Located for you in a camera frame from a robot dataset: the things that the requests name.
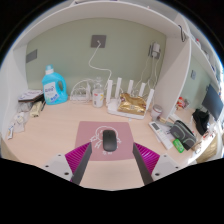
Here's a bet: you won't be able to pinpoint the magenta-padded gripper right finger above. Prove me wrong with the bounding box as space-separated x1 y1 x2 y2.
132 142 184 186

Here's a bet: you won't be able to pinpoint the white router with antennas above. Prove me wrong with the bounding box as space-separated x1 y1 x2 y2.
105 77 156 120

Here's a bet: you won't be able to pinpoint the white charger cables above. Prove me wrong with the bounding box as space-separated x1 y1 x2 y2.
138 56 161 93

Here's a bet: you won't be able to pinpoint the green small pack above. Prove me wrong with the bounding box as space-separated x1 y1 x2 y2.
172 138 185 154

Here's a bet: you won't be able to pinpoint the yellow white snack packet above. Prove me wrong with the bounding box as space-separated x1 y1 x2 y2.
14 113 26 126

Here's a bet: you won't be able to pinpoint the white wall charger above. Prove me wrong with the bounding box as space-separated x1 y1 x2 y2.
148 41 162 60

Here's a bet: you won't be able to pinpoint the gold snack bag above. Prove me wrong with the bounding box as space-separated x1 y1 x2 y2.
117 92 148 117

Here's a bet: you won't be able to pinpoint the grey wall plate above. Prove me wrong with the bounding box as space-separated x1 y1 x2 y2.
25 48 38 64
90 34 108 49

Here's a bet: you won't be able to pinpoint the white wall cable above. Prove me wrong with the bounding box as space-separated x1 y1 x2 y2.
88 40 114 83

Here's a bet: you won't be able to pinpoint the white tangled cables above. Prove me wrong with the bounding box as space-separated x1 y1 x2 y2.
69 78 93 103

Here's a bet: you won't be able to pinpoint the grey zipper pouch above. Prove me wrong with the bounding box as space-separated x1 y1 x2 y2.
169 119 197 151

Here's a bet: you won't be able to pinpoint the blue detergent bottle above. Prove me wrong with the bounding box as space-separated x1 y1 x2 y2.
41 64 69 106

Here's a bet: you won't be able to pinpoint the black monitor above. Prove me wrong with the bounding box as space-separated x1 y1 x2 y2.
201 83 224 122

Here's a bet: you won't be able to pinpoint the white remote control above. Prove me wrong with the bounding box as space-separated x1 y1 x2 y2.
148 121 174 150

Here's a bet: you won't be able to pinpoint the white power strip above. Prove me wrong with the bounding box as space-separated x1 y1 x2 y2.
69 94 91 102

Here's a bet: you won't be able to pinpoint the pink mouse pad with drawing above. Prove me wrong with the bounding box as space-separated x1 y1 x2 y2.
74 120 135 162

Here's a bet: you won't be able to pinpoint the black bag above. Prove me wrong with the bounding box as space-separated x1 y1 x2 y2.
192 108 211 136

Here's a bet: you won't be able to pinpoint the white desk hutch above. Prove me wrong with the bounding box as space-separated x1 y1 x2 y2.
0 0 224 161

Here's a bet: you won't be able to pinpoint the clear plastic bag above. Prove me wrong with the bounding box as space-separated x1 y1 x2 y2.
11 101 34 133

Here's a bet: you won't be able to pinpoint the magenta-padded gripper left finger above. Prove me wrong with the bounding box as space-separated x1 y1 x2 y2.
41 141 93 186

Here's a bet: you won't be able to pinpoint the pale yellow small box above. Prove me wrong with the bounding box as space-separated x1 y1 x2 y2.
29 100 44 118

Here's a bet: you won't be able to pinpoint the white blue sachet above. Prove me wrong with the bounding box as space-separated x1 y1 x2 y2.
6 123 15 140

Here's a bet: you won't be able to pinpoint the black computer mouse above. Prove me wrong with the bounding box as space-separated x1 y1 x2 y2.
102 129 117 153

